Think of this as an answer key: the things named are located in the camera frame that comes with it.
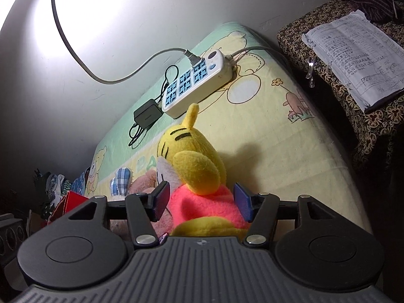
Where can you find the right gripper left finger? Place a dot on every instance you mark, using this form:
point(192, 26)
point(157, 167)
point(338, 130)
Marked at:
point(144, 209)

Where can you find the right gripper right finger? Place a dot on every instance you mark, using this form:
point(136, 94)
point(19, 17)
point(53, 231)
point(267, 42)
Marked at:
point(260, 211)

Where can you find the pink teddy bear plush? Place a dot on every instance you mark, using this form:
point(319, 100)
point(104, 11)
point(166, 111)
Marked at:
point(143, 184)

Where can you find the white rabbit plush checkered ears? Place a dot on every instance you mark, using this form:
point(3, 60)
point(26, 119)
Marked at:
point(120, 183)

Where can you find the yellow tiger plush toy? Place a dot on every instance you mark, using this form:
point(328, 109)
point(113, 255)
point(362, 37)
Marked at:
point(200, 204)

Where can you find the red cardboard box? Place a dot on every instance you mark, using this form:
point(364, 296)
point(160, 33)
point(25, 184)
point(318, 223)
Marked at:
point(70, 201)

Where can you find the pile of socks and clothes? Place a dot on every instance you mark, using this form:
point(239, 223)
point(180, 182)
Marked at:
point(52, 188)

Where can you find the black power adapter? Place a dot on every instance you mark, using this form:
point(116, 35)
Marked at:
point(147, 114)

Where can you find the white blue power strip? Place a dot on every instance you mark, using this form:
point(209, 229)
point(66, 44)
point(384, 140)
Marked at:
point(211, 73)

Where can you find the black speaker device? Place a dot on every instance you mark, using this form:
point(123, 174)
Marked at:
point(12, 235)

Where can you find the floral patterned cloth cover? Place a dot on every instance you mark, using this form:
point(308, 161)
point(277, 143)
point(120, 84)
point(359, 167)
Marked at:
point(381, 122)

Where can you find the printed paper sheets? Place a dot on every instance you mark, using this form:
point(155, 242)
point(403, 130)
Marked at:
point(363, 58)

